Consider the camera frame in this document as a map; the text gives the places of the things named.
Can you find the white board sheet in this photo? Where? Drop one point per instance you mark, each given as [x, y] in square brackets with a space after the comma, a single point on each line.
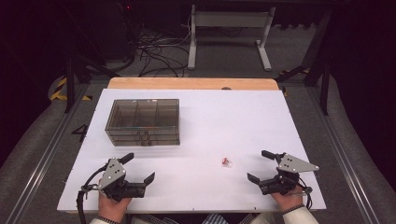
[218, 124]

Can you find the person's right hand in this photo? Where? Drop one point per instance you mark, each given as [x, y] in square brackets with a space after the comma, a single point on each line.
[289, 200]

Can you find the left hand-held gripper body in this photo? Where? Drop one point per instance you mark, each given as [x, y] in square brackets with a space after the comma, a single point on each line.
[112, 174]

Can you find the black metal stand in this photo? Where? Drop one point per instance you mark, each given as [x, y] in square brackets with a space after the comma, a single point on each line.
[323, 77]
[70, 84]

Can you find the grey metal stand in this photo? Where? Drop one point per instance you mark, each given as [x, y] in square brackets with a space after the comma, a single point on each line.
[229, 19]

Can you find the aluminium floor rail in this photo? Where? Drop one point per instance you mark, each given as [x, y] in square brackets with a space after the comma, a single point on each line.
[342, 155]
[46, 155]

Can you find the person's left hand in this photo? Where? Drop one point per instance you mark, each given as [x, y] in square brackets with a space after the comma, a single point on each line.
[110, 208]

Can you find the smoky clear drawer box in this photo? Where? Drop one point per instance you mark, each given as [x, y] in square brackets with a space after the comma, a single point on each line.
[141, 113]

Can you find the smoky clear plastic drawer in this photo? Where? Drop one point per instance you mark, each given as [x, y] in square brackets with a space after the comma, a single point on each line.
[165, 142]
[124, 133]

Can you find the person's checked trouser legs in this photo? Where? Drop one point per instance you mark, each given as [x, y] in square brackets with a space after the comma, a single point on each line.
[214, 219]

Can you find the yellow and black hazard tape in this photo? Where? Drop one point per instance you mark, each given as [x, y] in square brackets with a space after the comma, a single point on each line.
[57, 91]

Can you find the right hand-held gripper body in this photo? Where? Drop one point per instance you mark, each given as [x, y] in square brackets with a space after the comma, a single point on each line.
[292, 166]

